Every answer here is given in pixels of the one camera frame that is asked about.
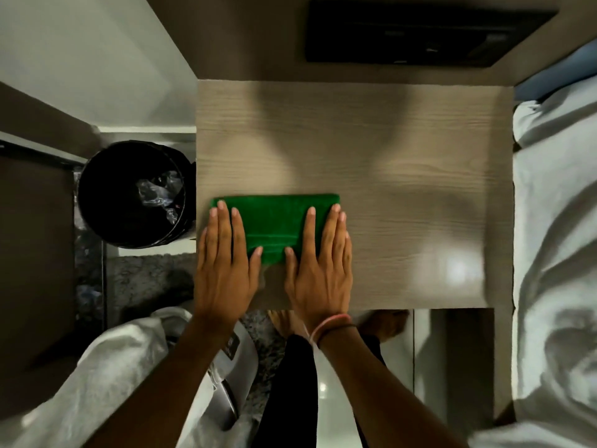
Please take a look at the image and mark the person's right hand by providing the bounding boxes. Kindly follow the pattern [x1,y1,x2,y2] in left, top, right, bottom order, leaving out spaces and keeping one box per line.
[284,204,354,333]

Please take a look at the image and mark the person's left hand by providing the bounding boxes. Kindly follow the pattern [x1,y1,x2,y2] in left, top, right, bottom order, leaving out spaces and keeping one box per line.
[193,200,264,333]

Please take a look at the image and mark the green cloth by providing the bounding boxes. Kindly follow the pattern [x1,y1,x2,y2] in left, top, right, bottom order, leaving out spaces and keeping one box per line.
[210,194,340,267]

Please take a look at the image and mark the person's right forearm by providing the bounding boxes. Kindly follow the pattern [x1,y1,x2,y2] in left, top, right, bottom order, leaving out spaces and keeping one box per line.
[319,324,468,448]

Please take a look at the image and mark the person's left forearm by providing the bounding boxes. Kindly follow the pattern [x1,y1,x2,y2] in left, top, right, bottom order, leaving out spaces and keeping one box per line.
[83,317,235,448]

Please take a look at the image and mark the person's left foot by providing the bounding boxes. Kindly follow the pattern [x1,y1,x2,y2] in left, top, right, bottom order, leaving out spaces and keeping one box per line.
[267,310,309,340]

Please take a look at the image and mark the person's foot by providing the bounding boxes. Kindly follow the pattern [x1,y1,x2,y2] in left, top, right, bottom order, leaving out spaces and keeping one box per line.
[358,310,410,344]
[267,310,309,340]

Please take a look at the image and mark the grey shaggy rug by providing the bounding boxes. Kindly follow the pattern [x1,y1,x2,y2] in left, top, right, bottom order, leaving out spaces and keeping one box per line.
[106,251,197,326]

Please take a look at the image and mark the pink wristband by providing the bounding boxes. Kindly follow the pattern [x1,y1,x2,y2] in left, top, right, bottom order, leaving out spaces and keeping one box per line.
[309,314,354,343]

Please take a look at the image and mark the clear plastic wrapper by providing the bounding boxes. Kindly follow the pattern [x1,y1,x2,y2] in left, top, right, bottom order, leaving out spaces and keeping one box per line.
[136,171,183,224]

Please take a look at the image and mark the person's right foot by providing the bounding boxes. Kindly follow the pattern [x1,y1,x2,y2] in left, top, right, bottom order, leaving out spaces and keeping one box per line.
[358,310,410,344]

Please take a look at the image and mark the black round trash bin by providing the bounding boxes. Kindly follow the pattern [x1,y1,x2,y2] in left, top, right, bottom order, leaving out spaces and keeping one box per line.
[77,141,197,250]

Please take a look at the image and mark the silver grey bag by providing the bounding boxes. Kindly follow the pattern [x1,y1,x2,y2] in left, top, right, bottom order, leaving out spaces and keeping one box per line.
[205,321,260,431]

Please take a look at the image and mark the person's black trousers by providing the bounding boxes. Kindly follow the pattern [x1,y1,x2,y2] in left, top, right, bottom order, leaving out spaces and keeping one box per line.
[251,333,388,448]

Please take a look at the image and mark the white bed sheet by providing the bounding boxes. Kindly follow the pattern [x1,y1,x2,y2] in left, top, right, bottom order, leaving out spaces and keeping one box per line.
[466,75,597,448]

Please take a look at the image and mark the blue pillow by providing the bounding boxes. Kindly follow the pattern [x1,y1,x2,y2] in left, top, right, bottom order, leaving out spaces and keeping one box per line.
[514,41,597,102]

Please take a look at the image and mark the black wall panel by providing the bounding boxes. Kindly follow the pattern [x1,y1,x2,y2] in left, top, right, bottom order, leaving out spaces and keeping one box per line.
[305,0,559,68]

